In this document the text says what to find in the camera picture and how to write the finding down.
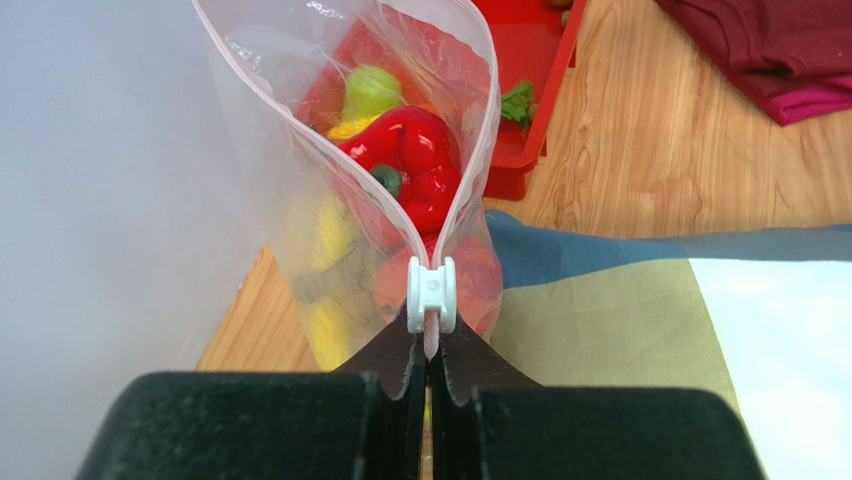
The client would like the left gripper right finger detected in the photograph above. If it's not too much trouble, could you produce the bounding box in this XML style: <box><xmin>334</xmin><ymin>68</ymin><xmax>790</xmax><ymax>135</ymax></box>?
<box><xmin>430</xmin><ymin>324</ymin><xmax>764</xmax><ymax>479</ymax></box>

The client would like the yellow banana bunch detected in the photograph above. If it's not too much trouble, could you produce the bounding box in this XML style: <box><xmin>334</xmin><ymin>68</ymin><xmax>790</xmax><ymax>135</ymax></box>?
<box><xmin>291</xmin><ymin>135</ymin><xmax>384</xmax><ymax>371</ymax></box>

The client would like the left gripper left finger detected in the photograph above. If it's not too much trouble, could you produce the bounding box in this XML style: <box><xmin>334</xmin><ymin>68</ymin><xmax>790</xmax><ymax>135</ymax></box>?
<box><xmin>78</xmin><ymin>316</ymin><xmax>425</xmax><ymax>479</ymax></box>

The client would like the green pear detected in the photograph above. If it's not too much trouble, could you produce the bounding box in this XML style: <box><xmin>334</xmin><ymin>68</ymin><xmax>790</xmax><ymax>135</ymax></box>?
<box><xmin>341</xmin><ymin>65</ymin><xmax>404</xmax><ymax>122</ymax></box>

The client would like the clear zip top bag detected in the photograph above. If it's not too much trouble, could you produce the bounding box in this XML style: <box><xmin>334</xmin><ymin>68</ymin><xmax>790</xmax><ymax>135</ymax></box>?
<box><xmin>194</xmin><ymin>1</ymin><xmax>500</xmax><ymax>331</ymax></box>

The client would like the folded red cloth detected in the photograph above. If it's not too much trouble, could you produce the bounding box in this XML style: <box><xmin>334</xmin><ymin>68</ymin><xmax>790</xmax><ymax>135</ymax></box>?
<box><xmin>659</xmin><ymin>0</ymin><xmax>851</xmax><ymax>126</ymax></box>

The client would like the red plastic tray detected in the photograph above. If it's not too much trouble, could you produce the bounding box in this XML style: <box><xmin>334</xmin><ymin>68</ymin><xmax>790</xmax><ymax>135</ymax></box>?
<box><xmin>295</xmin><ymin>1</ymin><xmax>587</xmax><ymax>201</ymax></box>

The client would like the plaid pillow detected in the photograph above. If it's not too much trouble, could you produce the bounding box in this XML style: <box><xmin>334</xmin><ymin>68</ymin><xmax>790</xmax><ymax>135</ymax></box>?
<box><xmin>487</xmin><ymin>211</ymin><xmax>851</xmax><ymax>479</ymax></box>

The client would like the orange carrot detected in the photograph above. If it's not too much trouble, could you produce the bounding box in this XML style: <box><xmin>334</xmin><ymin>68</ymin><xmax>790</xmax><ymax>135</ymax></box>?
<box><xmin>501</xmin><ymin>80</ymin><xmax>534</xmax><ymax>128</ymax></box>

